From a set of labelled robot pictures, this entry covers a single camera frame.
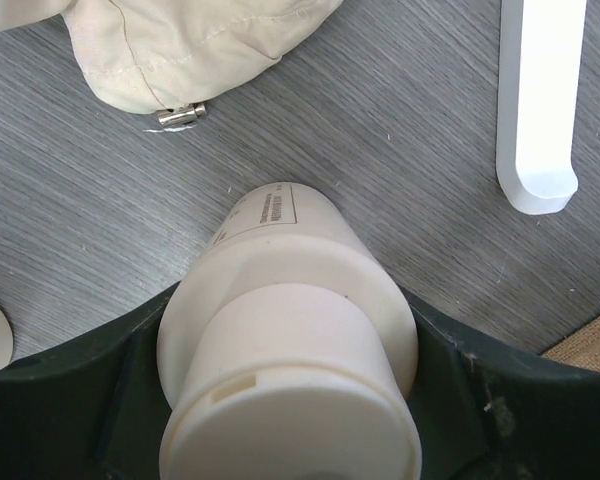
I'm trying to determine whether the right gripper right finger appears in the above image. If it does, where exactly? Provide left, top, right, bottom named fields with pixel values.
left=404, top=292, right=600, bottom=479

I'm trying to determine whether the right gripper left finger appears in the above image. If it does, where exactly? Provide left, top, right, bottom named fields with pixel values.
left=0, top=287, right=175, bottom=479

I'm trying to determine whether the cream bottle beige cap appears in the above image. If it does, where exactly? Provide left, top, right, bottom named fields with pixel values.
left=156, top=182, right=422, bottom=479

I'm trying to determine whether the brown canvas bag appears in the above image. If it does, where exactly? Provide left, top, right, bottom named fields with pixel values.
left=542, top=316, right=600, bottom=373

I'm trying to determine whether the beige cloth garment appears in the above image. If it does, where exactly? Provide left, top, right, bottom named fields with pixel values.
left=0, top=1, right=340, bottom=114

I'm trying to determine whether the white garment rack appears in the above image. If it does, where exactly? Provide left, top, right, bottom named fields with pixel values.
left=496, top=0, right=587, bottom=215

